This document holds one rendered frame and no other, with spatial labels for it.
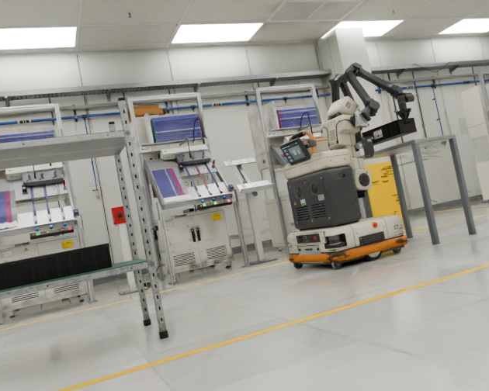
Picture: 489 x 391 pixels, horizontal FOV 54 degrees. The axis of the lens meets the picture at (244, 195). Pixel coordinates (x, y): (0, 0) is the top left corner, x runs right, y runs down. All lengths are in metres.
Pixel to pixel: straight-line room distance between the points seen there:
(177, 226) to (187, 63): 2.96
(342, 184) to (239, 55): 4.28
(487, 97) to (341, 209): 4.72
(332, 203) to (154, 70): 4.14
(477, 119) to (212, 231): 4.58
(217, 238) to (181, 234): 0.38
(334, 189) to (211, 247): 1.89
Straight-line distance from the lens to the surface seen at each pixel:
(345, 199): 3.38
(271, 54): 7.55
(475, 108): 7.89
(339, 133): 3.71
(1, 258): 4.65
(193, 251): 4.80
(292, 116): 5.60
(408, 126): 3.89
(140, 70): 6.82
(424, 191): 3.79
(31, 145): 2.21
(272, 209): 5.64
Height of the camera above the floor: 0.45
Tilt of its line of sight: 3 degrees up
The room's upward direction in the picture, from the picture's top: 11 degrees counter-clockwise
